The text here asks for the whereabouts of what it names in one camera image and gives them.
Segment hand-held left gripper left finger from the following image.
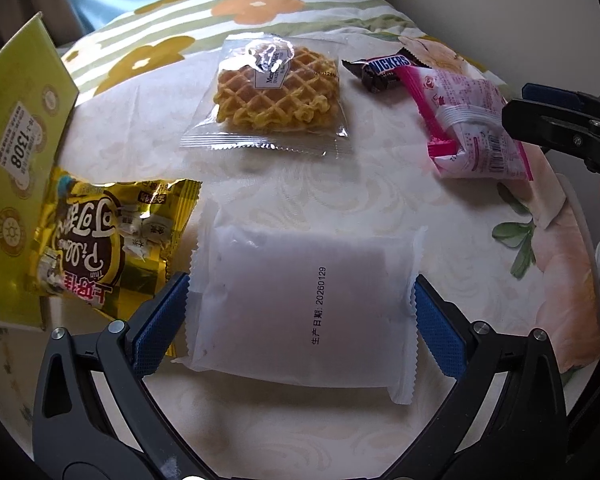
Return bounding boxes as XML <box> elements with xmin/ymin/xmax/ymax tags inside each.
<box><xmin>32</xmin><ymin>272</ymin><xmax>201</xmax><ymax>467</ymax></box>

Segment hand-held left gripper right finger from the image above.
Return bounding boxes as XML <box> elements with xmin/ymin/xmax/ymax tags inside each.
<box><xmin>390</xmin><ymin>275</ymin><xmax>567</xmax><ymax>472</ymax></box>

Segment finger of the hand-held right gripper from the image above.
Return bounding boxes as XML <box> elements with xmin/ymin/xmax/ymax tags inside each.
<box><xmin>522</xmin><ymin>84</ymin><xmax>600</xmax><ymax>123</ymax></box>
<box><xmin>502</xmin><ymin>100</ymin><xmax>600</xmax><ymax>176</ymax></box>

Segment gold snack packet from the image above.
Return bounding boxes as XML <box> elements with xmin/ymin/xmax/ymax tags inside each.
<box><xmin>24</xmin><ymin>166</ymin><xmax>202</xmax><ymax>359</ymax></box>

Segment white frosted snack packet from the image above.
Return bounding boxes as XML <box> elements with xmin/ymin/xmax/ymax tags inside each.
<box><xmin>172</xmin><ymin>199</ymin><xmax>427</xmax><ymax>406</ymax></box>

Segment green cardboard box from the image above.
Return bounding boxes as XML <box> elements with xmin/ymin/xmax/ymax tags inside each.
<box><xmin>0</xmin><ymin>12</ymin><xmax>81</xmax><ymax>332</ymax></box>

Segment pink white snack packet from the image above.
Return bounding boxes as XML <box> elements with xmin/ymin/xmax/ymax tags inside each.
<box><xmin>397</xmin><ymin>64</ymin><xmax>534</xmax><ymax>182</ymax></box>

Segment pink floral cloth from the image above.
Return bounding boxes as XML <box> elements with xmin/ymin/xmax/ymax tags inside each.
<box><xmin>492</xmin><ymin>170</ymin><xmax>600</xmax><ymax>373</ymax></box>

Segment brown chocolate bar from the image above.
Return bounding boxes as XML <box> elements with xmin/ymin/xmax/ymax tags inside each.
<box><xmin>341</xmin><ymin>49</ymin><xmax>423</xmax><ymax>95</ymax></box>

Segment clear waffle packet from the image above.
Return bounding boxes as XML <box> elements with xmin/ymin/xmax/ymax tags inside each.
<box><xmin>180</xmin><ymin>32</ymin><xmax>356</xmax><ymax>158</ymax></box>

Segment floral striped blanket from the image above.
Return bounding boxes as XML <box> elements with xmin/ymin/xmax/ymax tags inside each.
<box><xmin>60</xmin><ymin>0</ymin><xmax>506</xmax><ymax>111</ymax></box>

